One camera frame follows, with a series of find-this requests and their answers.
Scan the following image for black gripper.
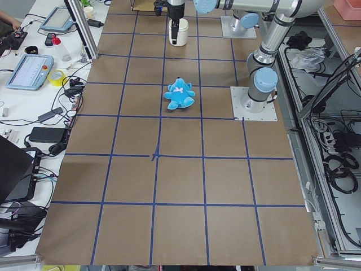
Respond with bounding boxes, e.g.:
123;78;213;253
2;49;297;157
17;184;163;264
153;0;185;45

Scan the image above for white trash can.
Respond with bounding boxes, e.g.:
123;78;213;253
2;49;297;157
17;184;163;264
168;18;189;47

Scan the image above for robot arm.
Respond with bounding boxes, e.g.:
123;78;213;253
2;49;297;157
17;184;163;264
153;1;259;46
215;0;324;113

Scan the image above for blue teddy bear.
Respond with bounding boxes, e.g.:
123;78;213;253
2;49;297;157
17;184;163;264
164;77;195;110

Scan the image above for white paper cup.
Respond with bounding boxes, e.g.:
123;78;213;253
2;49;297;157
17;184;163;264
83;6;95;20

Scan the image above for clear plastic bottle red cap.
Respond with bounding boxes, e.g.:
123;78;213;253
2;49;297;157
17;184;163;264
52;34;72;62

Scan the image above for far teach pendant tablet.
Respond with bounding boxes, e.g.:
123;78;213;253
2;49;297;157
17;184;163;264
39;7;73;33

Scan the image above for teach pendant tablet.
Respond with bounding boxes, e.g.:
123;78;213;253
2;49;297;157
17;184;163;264
6;54;54;91
39;7;73;33

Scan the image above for yellow tape roll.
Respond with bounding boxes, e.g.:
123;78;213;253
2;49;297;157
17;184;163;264
47;69;67;86

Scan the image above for crumpled white cloth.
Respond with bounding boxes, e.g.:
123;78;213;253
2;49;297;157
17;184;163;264
290;49;325;72

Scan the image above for black round dish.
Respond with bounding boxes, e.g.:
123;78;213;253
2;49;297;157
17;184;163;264
24;46;38;55

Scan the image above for near teach pendant tablet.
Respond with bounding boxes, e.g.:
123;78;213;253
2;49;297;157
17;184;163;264
6;54;54;91

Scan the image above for black power brick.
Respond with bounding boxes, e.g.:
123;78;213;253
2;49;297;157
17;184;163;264
29;127;66;143

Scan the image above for pink plastic box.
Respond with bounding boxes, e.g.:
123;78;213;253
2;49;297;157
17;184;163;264
333;0;361;20

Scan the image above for black laptop computer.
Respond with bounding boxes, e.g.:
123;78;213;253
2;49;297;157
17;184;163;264
1;137;41;203

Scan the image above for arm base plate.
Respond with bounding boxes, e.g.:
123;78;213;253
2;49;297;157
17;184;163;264
230;86;278;121
221;14;259;39

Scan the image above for aluminium frame post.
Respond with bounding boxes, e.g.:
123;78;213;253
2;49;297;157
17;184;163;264
64;0;99;60

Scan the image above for coiled black cables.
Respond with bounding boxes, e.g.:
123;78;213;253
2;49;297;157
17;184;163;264
323;152;359;195

